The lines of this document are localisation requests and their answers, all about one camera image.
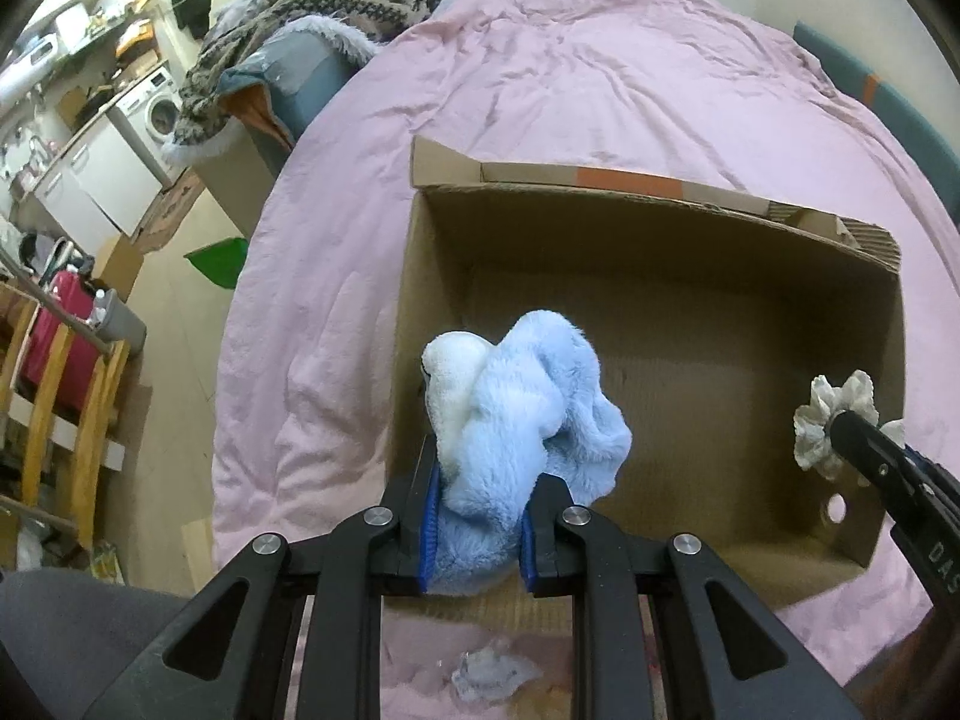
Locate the translucent plastic bag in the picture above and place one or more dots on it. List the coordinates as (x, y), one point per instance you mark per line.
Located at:
(492, 675)

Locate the light blue fluffy sock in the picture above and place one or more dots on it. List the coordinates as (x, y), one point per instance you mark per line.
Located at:
(503, 415)

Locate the brown cardboard box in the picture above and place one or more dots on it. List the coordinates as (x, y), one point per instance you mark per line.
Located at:
(712, 313)

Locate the grey trash bin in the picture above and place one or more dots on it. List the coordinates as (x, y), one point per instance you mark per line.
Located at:
(112, 320)

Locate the teal headboard cushion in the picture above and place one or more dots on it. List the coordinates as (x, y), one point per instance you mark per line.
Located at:
(934, 156)

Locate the white kitchen cabinet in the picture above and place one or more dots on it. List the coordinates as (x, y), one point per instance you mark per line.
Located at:
(98, 187)

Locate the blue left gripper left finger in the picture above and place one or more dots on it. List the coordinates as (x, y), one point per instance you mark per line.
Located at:
(428, 539)

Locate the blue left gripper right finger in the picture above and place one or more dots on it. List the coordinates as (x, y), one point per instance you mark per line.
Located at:
(527, 563)

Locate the pink bed duvet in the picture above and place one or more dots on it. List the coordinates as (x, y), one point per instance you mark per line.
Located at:
(681, 89)

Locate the patterned knit sweater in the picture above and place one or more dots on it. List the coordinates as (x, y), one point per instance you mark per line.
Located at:
(203, 128)

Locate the beige fabric scrunchie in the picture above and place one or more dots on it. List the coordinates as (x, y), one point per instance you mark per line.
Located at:
(812, 445)

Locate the grey fur-trimmed jacket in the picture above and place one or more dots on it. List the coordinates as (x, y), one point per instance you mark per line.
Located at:
(278, 90)

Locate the yellow wooden chair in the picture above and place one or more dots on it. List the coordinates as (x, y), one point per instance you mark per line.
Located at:
(59, 401)

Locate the white washing machine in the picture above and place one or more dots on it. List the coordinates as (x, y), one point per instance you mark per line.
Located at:
(146, 114)

